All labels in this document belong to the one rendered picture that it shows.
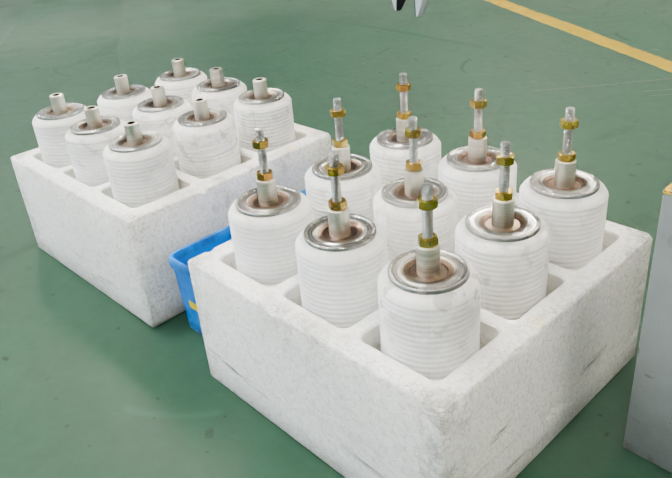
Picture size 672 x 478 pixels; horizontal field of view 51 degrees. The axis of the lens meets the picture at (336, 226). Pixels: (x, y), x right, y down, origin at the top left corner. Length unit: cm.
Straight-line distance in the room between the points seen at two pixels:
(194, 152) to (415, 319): 56
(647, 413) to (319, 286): 36
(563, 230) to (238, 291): 36
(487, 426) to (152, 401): 45
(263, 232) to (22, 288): 60
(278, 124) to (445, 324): 60
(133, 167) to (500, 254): 54
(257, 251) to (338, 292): 12
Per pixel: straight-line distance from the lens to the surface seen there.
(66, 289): 124
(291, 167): 115
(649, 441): 84
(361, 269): 70
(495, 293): 73
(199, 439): 89
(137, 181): 103
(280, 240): 78
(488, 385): 67
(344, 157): 86
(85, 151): 113
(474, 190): 86
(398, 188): 81
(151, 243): 102
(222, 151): 109
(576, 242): 82
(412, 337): 65
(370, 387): 68
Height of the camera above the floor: 61
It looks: 28 degrees down
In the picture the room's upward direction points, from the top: 5 degrees counter-clockwise
